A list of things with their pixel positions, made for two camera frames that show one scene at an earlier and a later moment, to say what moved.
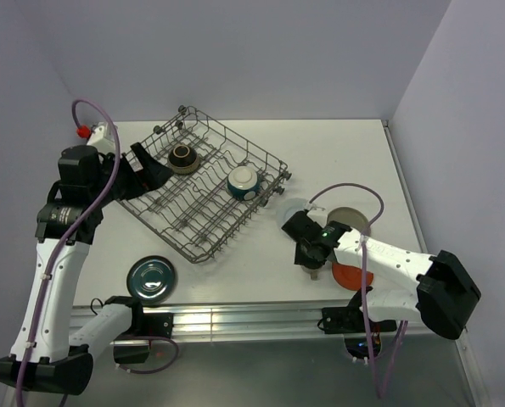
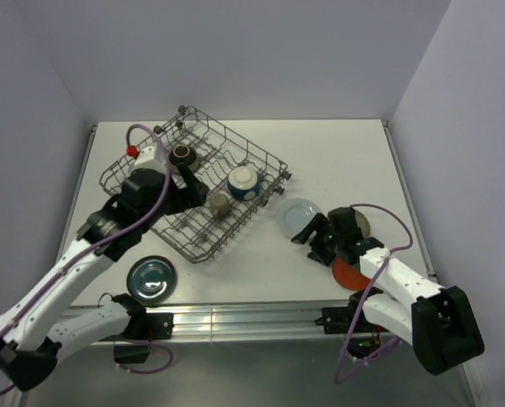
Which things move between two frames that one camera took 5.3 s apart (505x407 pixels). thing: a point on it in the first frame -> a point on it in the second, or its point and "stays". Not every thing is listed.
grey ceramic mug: (314, 272) -> (219, 204)
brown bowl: (183, 160) stays
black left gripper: (151, 176) -> (192, 195)
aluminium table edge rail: (255, 324) stays
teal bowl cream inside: (243, 183) stays
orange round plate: (350, 276) stays
